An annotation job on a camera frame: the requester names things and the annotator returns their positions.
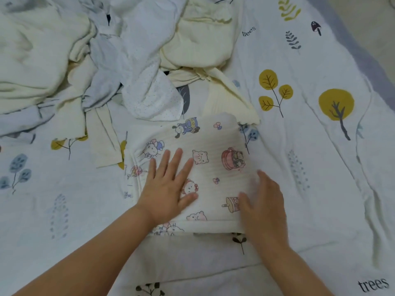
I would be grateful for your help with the person's right hand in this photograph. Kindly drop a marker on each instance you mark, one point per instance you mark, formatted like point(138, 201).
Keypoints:
point(266, 215)

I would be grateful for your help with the person's left hand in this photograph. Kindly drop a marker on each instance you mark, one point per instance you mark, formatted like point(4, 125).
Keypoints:
point(163, 191)

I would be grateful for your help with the cartoon print pyjama trousers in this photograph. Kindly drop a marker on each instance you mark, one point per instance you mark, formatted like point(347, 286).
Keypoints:
point(210, 144)

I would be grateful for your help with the bed with leaf print bedding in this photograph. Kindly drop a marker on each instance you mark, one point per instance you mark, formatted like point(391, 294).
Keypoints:
point(308, 157)

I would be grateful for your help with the white dotted blouse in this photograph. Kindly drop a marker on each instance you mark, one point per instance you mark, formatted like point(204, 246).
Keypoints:
point(151, 70)

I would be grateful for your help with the grey Chip n Dale shirt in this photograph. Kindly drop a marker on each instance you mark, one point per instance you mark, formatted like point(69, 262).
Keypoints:
point(102, 77)

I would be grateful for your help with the person's right forearm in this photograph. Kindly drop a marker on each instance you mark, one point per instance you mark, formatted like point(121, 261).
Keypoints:
point(293, 271)

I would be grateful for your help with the person's left forearm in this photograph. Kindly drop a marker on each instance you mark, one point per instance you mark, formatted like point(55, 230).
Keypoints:
point(86, 262)

